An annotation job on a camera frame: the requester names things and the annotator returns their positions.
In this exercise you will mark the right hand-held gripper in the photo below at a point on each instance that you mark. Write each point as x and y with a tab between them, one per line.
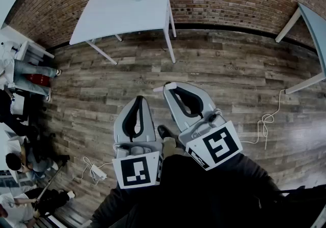
219	145

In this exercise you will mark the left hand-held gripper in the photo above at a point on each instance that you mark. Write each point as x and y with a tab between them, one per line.
137	172

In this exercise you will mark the person's left forearm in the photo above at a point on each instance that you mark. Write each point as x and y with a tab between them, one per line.
109	204

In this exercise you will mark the person's right forearm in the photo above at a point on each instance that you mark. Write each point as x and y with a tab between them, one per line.
254	176

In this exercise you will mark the person's black shoe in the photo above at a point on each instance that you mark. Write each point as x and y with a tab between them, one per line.
164	131

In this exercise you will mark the person's khaki trouser leg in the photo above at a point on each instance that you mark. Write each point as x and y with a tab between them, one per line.
170	146

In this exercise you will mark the white power strip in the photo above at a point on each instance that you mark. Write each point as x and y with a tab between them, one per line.
98	172

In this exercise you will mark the person's dark clothing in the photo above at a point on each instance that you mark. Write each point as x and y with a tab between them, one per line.
183	196

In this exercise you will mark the white square table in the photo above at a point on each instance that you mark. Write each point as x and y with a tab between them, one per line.
122	15

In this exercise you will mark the red box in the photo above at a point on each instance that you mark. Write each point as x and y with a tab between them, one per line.
38	79

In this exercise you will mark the white shelf unit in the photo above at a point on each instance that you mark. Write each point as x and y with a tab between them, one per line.
33	49

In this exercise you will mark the white table with grey top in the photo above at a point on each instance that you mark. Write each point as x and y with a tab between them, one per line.
315	25

